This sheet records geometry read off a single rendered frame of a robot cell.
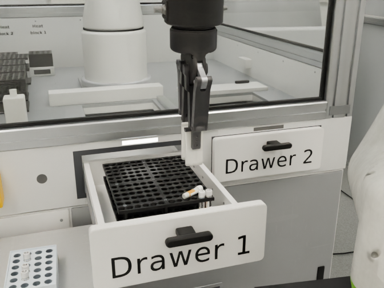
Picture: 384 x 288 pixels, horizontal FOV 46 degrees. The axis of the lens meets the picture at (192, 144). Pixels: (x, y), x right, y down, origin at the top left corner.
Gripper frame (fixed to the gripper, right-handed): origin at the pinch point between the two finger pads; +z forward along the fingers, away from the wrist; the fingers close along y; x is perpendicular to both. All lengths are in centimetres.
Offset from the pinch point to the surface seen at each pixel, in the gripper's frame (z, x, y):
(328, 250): 47, 47, -21
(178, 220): 7.5, -5.4, 11.6
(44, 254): 21.1, -27.1, -3.8
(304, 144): 12.9, 35.1, -21.3
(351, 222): 108, 125, -111
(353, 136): 90, 169, -180
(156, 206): 10.3, -6.9, 2.0
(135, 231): 8.2, -12.2, 11.9
